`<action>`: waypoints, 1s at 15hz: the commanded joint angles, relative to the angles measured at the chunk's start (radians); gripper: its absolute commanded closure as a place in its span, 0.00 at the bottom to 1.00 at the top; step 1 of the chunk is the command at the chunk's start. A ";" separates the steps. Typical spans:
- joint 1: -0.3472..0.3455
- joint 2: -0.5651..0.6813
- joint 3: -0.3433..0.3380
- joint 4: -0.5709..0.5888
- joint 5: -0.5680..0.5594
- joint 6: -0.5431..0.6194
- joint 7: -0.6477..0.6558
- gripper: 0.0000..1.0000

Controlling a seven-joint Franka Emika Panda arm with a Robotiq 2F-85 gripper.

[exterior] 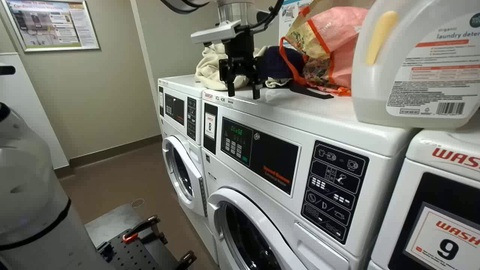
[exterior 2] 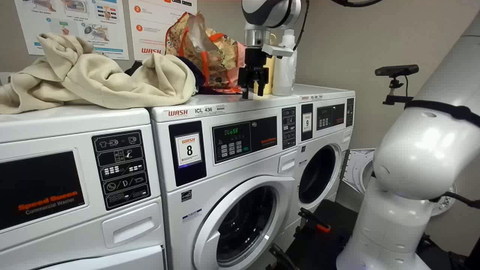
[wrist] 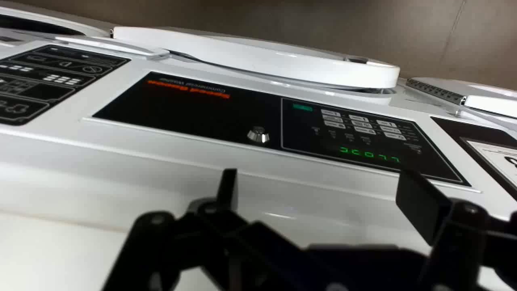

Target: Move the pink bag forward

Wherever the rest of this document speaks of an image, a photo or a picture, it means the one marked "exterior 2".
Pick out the pink printed plastic bag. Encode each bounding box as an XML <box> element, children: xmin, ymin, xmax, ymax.
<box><xmin>164</xmin><ymin>11</ymin><xmax>248</xmax><ymax>96</ymax></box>

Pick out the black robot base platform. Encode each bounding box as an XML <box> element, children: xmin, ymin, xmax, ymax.
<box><xmin>269</xmin><ymin>198</ymin><xmax>361</xmax><ymax>270</ymax></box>

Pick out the white laundry detergent bottle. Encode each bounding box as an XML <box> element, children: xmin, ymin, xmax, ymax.
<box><xmin>253</xmin><ymin>29</ymin><xmax>301</xmax><ymax>98</ymax></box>

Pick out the dark navy cloth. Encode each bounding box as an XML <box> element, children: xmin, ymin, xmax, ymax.
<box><xmin>178</xmin><ymin>56</ymin><xmax>208</xmax><ymax>95</ymax></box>

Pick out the number nine card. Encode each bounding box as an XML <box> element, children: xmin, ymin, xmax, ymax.
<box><xmin>302</xmin><ymin>111</ymin><xmax>316</xmax><ymax>135</ymax></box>

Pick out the white washing machine number nine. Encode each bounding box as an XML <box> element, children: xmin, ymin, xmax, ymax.
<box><xmin>292</xmin><ymin>83</ymin><xmax>359</xmax><ymax>237</ymax></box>

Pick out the number eight card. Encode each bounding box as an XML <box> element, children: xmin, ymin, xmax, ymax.
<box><xmin>175</xmin><ymin>131</ymin><xmax>205</xmax><ymax>170</ymax></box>

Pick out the white washing machine number eight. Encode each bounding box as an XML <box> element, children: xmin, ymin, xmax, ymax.
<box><xmin>149</xmin><ymin>92</ymin><xmax>304</xmax><ymax>270</ymax></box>

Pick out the white poster with orange text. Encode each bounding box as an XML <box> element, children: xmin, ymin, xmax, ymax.
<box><xmin>127</xmin><ymin>0</ymin><xmax>200</xmax><ymax>62</ymax></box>

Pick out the black overhead fixture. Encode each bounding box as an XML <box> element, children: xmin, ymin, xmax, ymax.
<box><xmin>331</xmin><ymin>0</ymin><xmax>383</xmax><ymax>9</ymax></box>

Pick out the round door of machine eight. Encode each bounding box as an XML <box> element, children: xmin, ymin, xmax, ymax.
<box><xmin>193</xmin><ymin>176</ymin><xmax>298</xmax><ymax>270</ymax></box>

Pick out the cream fabric garment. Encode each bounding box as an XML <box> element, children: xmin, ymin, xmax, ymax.
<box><xmin>0</xmin><ymin>32</ymin><xmax>200</xmax><ymax>116</ymax></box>

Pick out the large instruction poster with pictures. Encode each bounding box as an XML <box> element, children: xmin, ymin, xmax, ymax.
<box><xmin>13</xmin><ymin>0</ymin><xmax>131</xmax><ymax>62</ymax></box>

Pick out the white washing machine unnumbered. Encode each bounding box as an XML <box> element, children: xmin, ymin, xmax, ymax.
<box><xmin>0</xmin><ymin>104</ymin><xmax>169</xmax><ymax>270</ymax></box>

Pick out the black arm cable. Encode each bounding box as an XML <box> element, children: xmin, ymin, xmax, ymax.
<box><xmin>293</xmin><ymin>0</ymin><xmax>311</xmax><ymax>53</ymax></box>

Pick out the black camera on stand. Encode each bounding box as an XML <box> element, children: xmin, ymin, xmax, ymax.
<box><xmin>374</xmin><ymin>63</ymin><xmax>422</xmax><ymax>108</ymax></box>

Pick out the black clamp with red handle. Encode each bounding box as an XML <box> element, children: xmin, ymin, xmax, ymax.
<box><xmin>298</xmin><ymin>207</ymin><xmax>334</xmax><ymax>236</ymax></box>

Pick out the black strap on arm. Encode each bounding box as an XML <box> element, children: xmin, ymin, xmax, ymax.
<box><xmin>404</xmin><ymin>99</ymin><xmax>480</xmax><ymax>129</ymax></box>

